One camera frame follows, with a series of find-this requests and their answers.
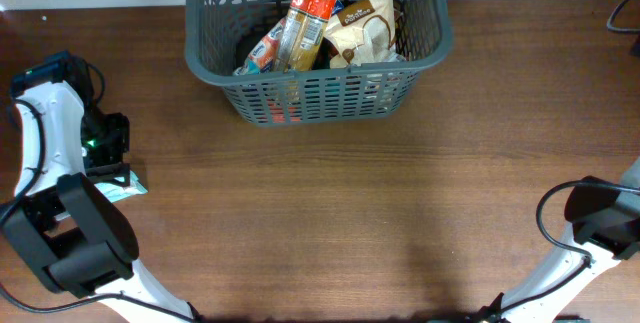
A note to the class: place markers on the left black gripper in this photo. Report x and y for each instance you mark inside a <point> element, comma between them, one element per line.
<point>110,163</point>

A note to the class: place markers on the small mint green packet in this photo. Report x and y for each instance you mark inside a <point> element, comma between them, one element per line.
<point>115,193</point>

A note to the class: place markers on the orange pasta packet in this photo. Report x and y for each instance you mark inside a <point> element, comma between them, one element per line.
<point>294,99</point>

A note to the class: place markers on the beige Pantree snack bag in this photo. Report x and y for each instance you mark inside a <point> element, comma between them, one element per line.
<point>363,33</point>

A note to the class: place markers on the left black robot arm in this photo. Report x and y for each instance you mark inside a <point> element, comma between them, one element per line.
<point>62,221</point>

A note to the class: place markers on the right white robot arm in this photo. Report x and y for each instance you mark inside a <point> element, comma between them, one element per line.
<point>601,231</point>

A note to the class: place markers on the grey plastic basket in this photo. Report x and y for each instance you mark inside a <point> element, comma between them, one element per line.
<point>220,34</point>

